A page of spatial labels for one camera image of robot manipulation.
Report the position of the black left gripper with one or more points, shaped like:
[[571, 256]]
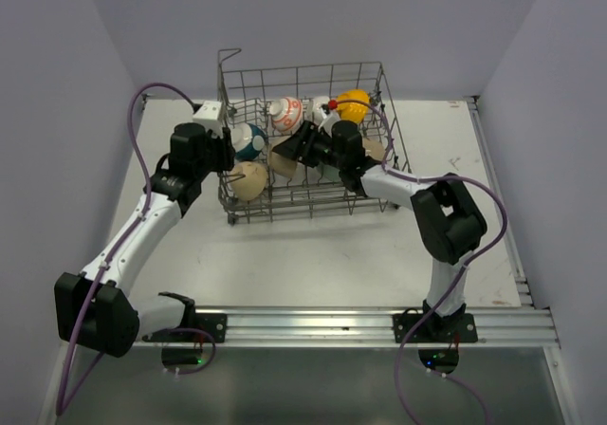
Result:
[[224, 145]]

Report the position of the aluminium front rail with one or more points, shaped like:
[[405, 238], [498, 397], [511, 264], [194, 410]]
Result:
[[373, 327]]

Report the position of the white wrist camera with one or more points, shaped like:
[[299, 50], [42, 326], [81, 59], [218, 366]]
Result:
[[209, 115], [329, 118]]

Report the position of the beige speckled bowl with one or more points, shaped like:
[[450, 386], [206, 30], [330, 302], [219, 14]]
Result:
[[280, 165]]

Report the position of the teal and white bowl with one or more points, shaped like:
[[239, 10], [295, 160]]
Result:
[[248, 141]]

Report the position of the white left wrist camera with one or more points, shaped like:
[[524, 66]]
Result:
[[209, 115]]

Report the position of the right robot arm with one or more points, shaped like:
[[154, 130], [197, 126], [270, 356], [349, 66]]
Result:
[[450, 224]]

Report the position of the white bowl orange pattern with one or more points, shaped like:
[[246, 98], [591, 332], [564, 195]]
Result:
[[286, 114]]

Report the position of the yellow ribbed bowl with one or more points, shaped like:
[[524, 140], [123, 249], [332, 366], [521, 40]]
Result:
[[353, 105]]

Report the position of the beige bowl olive drawing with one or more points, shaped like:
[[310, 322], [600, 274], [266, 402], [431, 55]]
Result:
[[373, 149]]

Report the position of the small white bowl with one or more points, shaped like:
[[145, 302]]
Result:
[[317, 109]]

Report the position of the cream bowl bird drawing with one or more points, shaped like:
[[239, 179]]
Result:
[[248, 180]]

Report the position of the mint green flower bowl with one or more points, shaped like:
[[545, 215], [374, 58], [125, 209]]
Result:
[[331, 173]]

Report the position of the aluminium side rail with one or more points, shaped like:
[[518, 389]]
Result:
[[498, 274]]

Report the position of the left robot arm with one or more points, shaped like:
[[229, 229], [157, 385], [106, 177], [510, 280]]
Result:
[[92, 307]]

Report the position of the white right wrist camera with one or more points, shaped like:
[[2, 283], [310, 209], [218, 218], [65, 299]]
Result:
[[329, 118]]

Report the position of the grey wire dish rack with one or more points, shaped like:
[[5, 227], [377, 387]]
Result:
[[302, 187]]

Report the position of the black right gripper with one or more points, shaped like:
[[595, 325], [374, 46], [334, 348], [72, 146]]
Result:
[[294, 147]]

